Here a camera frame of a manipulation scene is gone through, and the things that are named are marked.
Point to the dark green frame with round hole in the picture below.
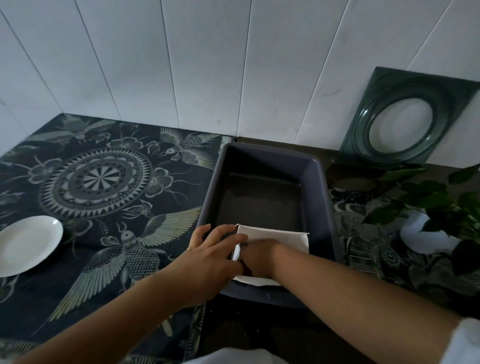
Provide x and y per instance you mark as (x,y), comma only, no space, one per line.
(360,123)

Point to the white sleeve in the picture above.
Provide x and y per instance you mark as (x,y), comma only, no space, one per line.
(467,343)

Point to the white plant pot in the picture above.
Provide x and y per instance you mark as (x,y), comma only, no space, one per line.
(416,232)

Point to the person's left forearm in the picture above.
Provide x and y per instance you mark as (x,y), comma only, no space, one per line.
(112,322)

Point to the person's right forearm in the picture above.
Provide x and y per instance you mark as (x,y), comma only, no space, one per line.
(356,300)

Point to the white oval plate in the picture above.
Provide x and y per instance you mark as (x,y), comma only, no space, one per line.
(26,245)

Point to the person's right hand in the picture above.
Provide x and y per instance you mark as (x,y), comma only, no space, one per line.
(262,258)

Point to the white shirt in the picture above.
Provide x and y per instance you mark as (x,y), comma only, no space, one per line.
(240,357)

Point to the person's left fingers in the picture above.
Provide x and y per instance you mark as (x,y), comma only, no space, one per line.
(219,234)

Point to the person's left hand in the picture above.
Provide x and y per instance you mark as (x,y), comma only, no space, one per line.
(204,270)

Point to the dark patterned tablecloth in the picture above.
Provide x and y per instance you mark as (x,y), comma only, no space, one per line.
(97,180)
(375,255)

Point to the grey-purple plastic tray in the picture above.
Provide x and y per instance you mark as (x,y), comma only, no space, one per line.
(262,187)

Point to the green leafy plant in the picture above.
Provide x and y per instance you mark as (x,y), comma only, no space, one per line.
(431,191)

